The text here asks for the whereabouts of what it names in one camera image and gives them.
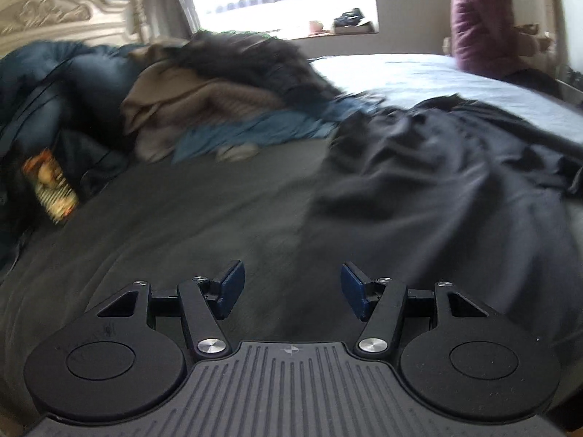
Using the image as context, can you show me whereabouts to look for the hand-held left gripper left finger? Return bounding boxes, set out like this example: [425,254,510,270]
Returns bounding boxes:
[95,259,247,360]

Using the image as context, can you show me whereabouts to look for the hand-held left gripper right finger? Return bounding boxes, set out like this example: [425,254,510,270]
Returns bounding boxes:
[341,261,490,360]

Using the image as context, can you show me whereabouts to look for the dark navy pants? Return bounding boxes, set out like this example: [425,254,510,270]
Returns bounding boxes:
[291,93,583,310]

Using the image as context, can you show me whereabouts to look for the pale grey garment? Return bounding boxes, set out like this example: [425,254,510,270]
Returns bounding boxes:
[216,143,258,162]

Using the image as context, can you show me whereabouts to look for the blue shirt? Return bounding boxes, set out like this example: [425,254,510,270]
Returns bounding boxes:
[173,100,379,165]

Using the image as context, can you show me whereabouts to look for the brown knit sweater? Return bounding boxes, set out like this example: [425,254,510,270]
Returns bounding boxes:
[182,79,292,128]

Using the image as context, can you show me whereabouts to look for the smartphone with lit screen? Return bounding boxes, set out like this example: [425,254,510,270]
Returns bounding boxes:
[22,148,80,225]

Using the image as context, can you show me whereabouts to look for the beige garment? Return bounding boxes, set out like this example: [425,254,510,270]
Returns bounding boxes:
[119,46,219,162]

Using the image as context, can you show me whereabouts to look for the dark plaid shirt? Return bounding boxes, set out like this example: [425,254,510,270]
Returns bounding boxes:
[173,29,342,110]

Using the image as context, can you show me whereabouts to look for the dark blue duvet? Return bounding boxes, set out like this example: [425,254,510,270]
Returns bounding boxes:
[0,41,151,274]

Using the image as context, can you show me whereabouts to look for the cream carved headboard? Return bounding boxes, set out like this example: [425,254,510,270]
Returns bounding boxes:
[0,0,151,51]

